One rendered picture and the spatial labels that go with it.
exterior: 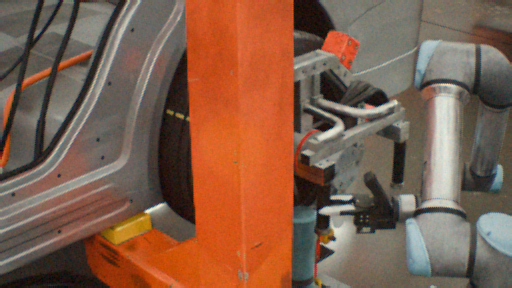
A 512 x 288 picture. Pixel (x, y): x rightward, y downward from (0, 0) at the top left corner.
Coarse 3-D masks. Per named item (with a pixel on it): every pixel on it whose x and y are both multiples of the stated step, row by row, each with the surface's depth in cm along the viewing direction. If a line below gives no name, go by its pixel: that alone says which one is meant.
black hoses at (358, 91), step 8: (360, 80) 233; (352, 88) 230; (360, 88) 228; (368, 88) 227; (376, 88) 227; (344, 96) 230; (352, 96) 228; (360, 96) 227; (368, 96) 226; (376, 96) 233; (384, 96) 230; (344, 104) 228; (352, 104) 227; (368, 104) 236; (376, 104) 234
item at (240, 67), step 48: (192, 0) 162; (240, 0) 153; (288, 0) 163; (192, 48) 167; (240, 48) 157; (288, 48) 167; (192, 96) 172; (240, 96) 161; (288, 96) 172; (192, 144) 177; (240, 144) 166; (288, 144) 177; (240, 192) 171; (288, 192) 182; (240, 240) 176; (288, 240) 187
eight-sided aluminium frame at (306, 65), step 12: (300, 60) 226; (312, 60) 224; (324, 60) 227; (336, 60) 230; (300, 72) 221; (312, 72) 224; (324, 72) 237; (336, 72) 232; (348, 72) 237; (336, 84) 242; (348, 84) 238; (360, 108) 246; (348, 120) 251; (360, 120) 250; (360, 144) 253; (360, 156) 254; (336, 192) 251; (312, 204) 253
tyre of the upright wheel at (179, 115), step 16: (304, 32) 235; (304, 48) 232; (320, 48) 237; (176, 80) 226; (176, 96) 224; (176, 112) 224; (160, 128) 227; (176, 128) 222; (160, 144) 228; (176, 144) 222; (160, 160) 229; (176, 160) 223; (160, 176) 232; (176, 176) 226; (192, 176) 220; (176, 192) 230; (192, 192) 223; (176, 208) 238; (192, 208) 228
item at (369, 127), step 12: (372, 120) 222; (384, 120) 223; (396, 120) 227; (348, 132) 215; (360, 132) 216; (372, 132) 220; (324, 144) 208; (336, 144) 209; (348, 144) 213; (312, 156) 203; (324, 156) 207
